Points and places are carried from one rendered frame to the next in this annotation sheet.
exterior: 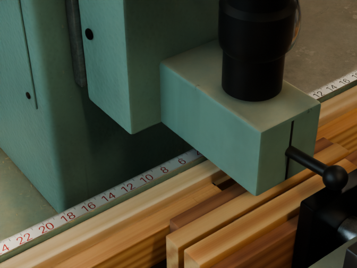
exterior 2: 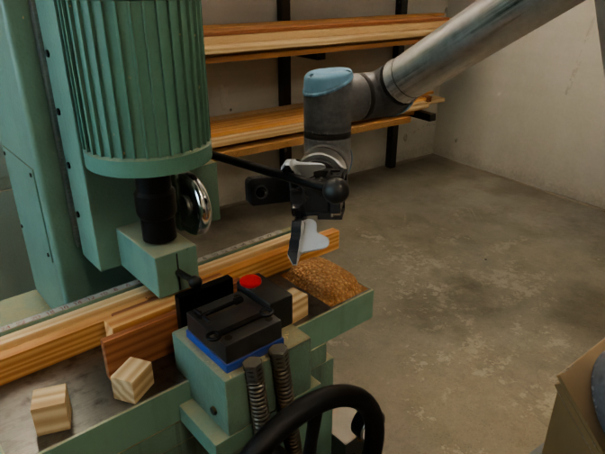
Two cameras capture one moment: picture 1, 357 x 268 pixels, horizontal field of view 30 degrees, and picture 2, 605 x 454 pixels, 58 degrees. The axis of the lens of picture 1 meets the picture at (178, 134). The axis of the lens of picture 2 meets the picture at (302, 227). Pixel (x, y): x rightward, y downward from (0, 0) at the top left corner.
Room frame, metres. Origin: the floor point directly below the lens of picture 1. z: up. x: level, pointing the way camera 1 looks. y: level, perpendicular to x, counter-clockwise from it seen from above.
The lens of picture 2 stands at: (-0.29, -0.23, 1.41)
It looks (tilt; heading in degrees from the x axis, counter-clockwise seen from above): 25 degrees down; 356
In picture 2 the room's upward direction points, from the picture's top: straight up
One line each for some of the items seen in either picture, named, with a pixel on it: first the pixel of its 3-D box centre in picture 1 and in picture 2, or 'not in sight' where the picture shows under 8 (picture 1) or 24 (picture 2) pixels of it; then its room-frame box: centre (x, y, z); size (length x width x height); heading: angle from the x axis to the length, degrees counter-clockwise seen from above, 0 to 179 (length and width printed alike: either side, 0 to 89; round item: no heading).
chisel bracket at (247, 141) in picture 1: (235, 118); (158, 258); (0.49, -0.05, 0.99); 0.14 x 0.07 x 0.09; 37
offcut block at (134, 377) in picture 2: not in sight; (132, 379); (0.29, -0.04, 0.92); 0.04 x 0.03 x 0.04; 157
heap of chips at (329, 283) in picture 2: not in sight; (323, 273); (0.56, -0.32, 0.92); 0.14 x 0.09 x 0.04; 37
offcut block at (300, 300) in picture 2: not in sight; (291, 305); (0.45, -0.26, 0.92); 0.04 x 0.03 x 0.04; 133
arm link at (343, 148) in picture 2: not in sight; (327, 161); (0.72, -0.34, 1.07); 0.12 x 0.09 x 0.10; 167
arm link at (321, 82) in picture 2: not in sight; (331, 102); (0.74, -0.35, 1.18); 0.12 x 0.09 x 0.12; 123
